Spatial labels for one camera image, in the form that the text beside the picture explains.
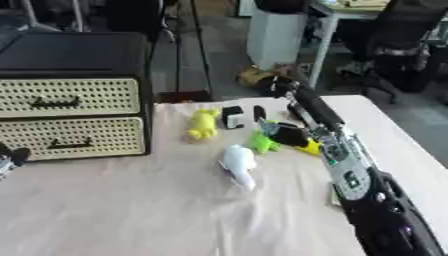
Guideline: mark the white table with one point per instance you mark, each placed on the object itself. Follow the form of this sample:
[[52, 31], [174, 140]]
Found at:
[[326, 43]]

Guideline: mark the white soft toy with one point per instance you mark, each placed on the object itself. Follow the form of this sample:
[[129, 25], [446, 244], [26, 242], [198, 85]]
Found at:
[[239, 161]]

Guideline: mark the small black oval object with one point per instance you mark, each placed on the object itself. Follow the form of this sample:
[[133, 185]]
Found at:
[[259, 113]]

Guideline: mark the green toy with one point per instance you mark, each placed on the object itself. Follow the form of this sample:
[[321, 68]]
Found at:
[[262, 143]]

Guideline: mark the black office chair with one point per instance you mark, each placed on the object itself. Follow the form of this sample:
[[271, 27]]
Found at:
[[408, 40]]

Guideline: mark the black tripod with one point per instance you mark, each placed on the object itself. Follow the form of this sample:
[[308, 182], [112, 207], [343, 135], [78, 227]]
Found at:
[[201, 50]]

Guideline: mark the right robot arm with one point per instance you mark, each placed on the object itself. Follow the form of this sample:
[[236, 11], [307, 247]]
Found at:
[[361, 186]]

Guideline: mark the pale pierced drawer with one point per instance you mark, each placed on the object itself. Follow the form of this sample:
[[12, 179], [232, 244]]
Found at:
[[111, 96], [116, 136]]

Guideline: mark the black cabinet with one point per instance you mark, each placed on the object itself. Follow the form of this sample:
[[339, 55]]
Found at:
[[76, 53]]

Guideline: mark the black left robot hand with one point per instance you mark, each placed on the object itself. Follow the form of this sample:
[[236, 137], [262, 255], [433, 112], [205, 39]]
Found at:
[[16, 154]]

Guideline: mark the white pedestal bin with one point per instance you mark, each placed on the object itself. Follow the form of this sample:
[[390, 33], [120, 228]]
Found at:
[[275, 40]]

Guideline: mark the yellow soft toy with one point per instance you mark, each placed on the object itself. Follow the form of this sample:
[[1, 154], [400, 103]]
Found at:
[[203, 125]]

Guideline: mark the tan bag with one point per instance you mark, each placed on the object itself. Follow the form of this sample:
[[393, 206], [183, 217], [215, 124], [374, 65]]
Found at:
[[252, 77]]

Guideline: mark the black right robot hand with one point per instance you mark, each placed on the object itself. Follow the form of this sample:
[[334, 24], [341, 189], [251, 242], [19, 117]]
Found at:
[[318, 108]]

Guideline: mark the black and white block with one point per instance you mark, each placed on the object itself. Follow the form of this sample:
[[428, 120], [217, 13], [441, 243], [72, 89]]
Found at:
[[231, 116]]

